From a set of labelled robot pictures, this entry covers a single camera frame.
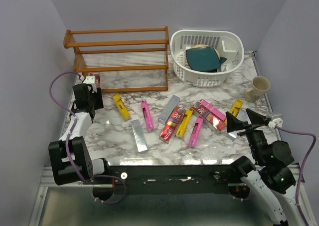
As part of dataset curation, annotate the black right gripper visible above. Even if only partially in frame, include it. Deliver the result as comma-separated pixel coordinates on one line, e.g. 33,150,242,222
225,107,267,164

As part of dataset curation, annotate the yellow toothpaste box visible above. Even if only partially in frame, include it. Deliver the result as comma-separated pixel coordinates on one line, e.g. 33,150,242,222
175,109,193,139
228,100,243,118
112,94,131,121

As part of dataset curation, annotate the red 3D toothpaste box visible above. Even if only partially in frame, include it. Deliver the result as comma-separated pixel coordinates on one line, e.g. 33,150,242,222
191,101,226,133
159,106,185,144
89,72,101,88

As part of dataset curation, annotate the large pink toothpaste box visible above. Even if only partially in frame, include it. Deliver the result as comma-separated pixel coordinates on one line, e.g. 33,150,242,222
199,99,226,122

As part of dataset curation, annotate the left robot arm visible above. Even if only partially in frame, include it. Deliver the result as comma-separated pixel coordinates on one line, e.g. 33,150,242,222
48,83,111,185

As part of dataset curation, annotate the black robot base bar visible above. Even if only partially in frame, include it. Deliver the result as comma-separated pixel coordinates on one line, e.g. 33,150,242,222
92,165,253,203

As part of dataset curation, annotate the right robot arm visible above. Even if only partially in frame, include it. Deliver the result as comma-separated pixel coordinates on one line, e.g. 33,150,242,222
226,109,315,226

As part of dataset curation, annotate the orange wooden three-tier shelf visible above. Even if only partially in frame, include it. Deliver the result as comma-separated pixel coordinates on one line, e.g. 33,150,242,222
63,26,169,93

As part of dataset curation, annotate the silver toothpaste box right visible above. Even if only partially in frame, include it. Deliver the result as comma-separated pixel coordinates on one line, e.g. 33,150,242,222
226,109,249,140

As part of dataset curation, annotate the silver toothpaste box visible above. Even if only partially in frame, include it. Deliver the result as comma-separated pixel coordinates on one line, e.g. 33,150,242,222
158,95,180,125
226,109,249,140
131,119,148,153

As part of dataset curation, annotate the beige ceramic mug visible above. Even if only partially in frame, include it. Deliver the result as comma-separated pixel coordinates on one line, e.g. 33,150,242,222
243,76,271,103

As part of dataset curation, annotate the pink toothpaste box centre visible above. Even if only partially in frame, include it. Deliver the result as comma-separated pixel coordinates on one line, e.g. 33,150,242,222
188,117,203,147

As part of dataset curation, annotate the pink toothpaste box left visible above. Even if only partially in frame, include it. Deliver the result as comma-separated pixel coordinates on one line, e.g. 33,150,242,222
141,101,154,132

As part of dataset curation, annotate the silver toothpaste box lower left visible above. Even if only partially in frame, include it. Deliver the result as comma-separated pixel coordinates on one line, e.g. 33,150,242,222
131,119,148,153

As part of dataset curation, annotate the silver toothpaste box centre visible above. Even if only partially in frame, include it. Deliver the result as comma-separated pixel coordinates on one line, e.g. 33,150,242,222
158,95,180,125

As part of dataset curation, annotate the teal square plate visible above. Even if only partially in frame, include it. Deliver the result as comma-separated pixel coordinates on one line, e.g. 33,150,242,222
185,47,221,72

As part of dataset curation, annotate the white plastic basket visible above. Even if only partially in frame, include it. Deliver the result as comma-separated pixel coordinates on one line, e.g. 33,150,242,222
169,30,244,87

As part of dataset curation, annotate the beige round plate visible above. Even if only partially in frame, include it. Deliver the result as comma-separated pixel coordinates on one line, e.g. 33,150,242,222
190,44,220,59

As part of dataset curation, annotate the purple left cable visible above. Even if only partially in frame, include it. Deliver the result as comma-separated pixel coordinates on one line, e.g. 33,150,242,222
49,71,128,205

